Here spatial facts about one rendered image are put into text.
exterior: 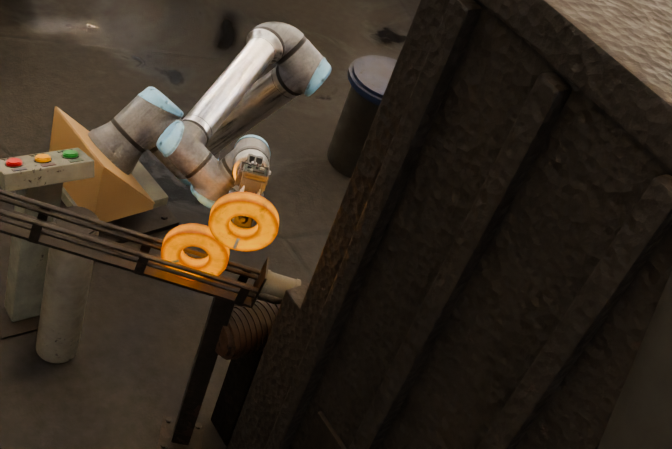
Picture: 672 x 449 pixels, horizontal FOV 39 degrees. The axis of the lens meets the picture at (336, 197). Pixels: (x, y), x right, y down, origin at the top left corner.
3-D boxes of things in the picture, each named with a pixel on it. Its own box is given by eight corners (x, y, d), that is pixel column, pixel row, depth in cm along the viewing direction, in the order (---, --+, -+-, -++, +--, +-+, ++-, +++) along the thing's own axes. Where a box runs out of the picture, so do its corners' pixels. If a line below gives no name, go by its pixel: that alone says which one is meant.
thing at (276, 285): (291, 308, 226) (300, 292, 223) (256, 297, 224) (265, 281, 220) (293, 290, 231) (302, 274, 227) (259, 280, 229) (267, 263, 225)
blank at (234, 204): (287, 212, 208) (288, 202, 210) (219, 192, 205) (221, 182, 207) (265, 259, 217) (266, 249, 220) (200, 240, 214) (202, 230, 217)
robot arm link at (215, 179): (185, 174, 245) (220, 144, 243) (216, 204, 249) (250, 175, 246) (180, 186, 237) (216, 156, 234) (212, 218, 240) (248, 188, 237)
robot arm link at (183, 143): (282, -2, 275) (168, 133, 229) (311, 30, 279) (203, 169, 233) (259, 17, 283) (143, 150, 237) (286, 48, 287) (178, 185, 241)
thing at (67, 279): (84, 357, 276) (108, 231, 244) (44, 369, 269) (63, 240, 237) (68, 328, 282) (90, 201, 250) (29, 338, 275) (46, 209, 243)
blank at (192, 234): (237, 274, 221) (239, 264, 223) (212, 226, 212) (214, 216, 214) (177, 286, 224) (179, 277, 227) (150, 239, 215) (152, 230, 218)
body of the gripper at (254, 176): (238, 169, 215) (240, 150, 226) (229, 202, 218) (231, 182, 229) (270, 177, 216) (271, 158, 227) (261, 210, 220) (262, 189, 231)
